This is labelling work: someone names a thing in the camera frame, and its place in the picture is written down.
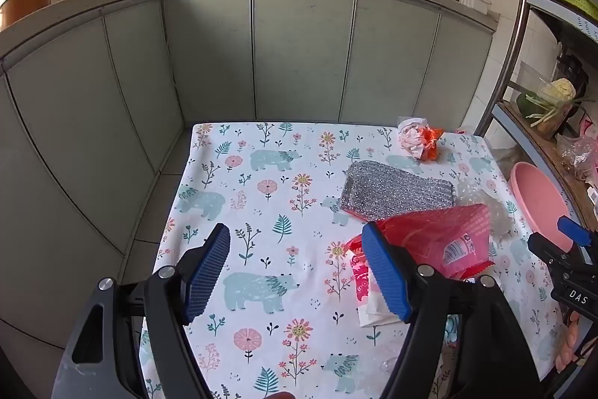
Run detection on pink white floral cloth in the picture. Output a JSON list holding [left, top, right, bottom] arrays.
[[349, 250, 414, 328]]

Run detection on clear bag of dried goods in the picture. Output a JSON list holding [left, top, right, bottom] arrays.
[[556, 132, 598, 180]]

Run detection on green onions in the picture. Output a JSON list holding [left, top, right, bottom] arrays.
[[525, 97, 594, 127]]

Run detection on silver scouring cloth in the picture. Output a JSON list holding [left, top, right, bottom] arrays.
[[339, 160, 456, 222]]

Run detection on napa cabbage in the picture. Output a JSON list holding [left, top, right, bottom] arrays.
[[551, 79, 577, 101]]

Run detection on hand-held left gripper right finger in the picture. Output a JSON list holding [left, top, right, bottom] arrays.
[[362, 221, 561, 399]]

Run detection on orange and white crumpled wrapper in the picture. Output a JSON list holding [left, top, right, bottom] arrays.
[[397, 116, 444, 162]]

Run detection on clear glass jar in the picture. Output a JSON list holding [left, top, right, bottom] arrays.
[[528, 81, 576, 135]]

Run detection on black blender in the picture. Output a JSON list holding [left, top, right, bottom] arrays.
[[556, 53, 589, 101]]

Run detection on green pepper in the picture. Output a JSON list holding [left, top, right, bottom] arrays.
[[516, 93, 543, 118]]

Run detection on person's right hand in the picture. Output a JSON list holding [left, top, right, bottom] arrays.
[[556, 312, 587, 374]]

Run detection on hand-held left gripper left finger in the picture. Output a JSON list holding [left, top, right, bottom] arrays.
[[51, 222, 232, 399]]

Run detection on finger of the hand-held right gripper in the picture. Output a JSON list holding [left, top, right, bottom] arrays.
[[557, 215, 598, 248], [528, 233, 584, 284]]

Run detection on grey kitchen cabinet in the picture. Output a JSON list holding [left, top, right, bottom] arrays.
[[0, 0, 500, 334]]

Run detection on metal shelf rack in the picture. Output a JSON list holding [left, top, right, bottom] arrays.
[[474, 0, 598, 241]]

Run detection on brown round basin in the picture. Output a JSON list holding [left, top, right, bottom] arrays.
[[0, 0, 53, 33]]

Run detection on pink plastic basin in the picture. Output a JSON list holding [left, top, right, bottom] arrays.
[[509, 162, 574, 252]]

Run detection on red plastic packet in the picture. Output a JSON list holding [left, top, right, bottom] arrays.
[[343, 203, 493, 283]]

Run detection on clear crumpled plastic wrap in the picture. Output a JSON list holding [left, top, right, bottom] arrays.
[[455, 179, 517, 241]]

